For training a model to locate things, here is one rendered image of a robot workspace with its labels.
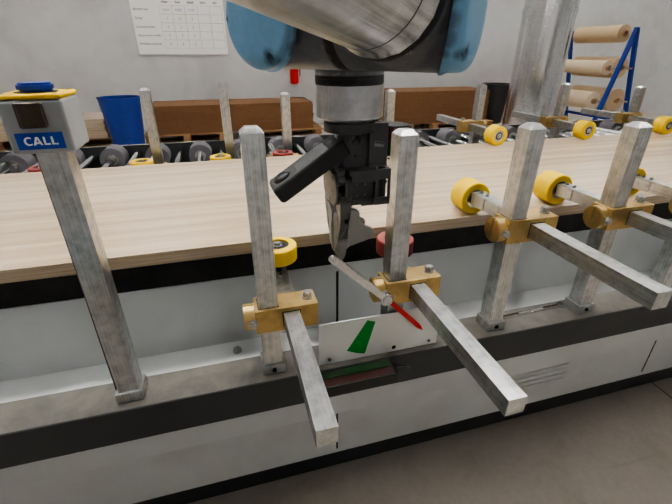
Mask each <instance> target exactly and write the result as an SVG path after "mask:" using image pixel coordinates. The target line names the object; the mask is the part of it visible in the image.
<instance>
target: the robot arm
mask: <svg viewBox="0 0 672 504"><path fill-rule="evenodd" d="M487 5H488V0H226V21H227V26H228V31H229V35H230V38H231V41H232V43H233V45H234V47H235V49H236V51H237V52H238V54H239V55H240V57H241V58H242V59H243V60H244V61H245V62H246V63H247V64H248V65H250V66H251V67H253V68H255V69H257V70H263V71H268V72H271V73H275V72H279V71H281V70H287V69H309V70H315V85H316V116H317V117H318V118H319V119H320V120H323V125H324V131H325V132H327V133H331V134H338V136H337V138H338V139H337V138H335V137H334V136H333V135H330V136H329V137H327V138H326V139H325V140H323V141H322V142H321V143H319V144H318V145H317V146H315V147H314V148H313V149H311V150H310V151H309V152H307V153H306V154H305V155H303V156H302V157H300V158H299V159H298V160H296V161H295V162H294V163H292V164H291V165H290V166H288V167H287V168H286V169H284V170H283V171H282V172H280V173H279V174H277V175H276V176H275V177H274V178H272V179H271V180H270V182H269V184H270V186H271V188H272V190H273V192H274V194H275V195H276V196H277V197H278V199H279V200H280V201H281V202H283V203H285V202H287V201H288V200H290V199H291V198H292V197H294V196H295V195H296V194H298V193H299V192H300V191H302V190H303V189H305V188H306V187H307V186H309V185H310V184H311V183H313V182H314V181H315V180H317V179H318V178H319V177H321V176H322V175H323V174H324V175H323V183H324V190H325V205H326V214H327V223H328V228H329V235H330V240H331V246H332V249H333V251H334V252H335V254H336V255H337V257H338V258H339V260H343V259H344V257H345V254H346V249H347V248H348V247H349V246H352V245H355V244H357V243H360V242H362V241H365V240H368V239H370V238H371V237H372V235H373V228H372V227H371V226H368V225H366V224H365V219H364V218H362V217H360V212H359V211H358V209H356V208H354V207H352V206H353V205H361V206H367V205H380V204H389V200H390V182H391V168H390V167H388V166H387V148H388V128H389V123H388V122H383V121H382V120H381V119H380V118H381V117H382V116H383V104H384V71H386V72H419V73H437V75H438V76H442V75H444V74H445V73H460V72H463V71H465V70H466V69H467V68H468V67H469V66H470V65H471V64H472V62H473V60H474V58H475V56H476V53H477V50H478V47H479V44H480V40H481V37H482V32H483V28H484V23H485V17H486V11H487ZM353 136H354V138H353ZM352 138H353V139H352ZM386 179H387V180H386ZM386 183H387V196H385V191H386Z"/></svg>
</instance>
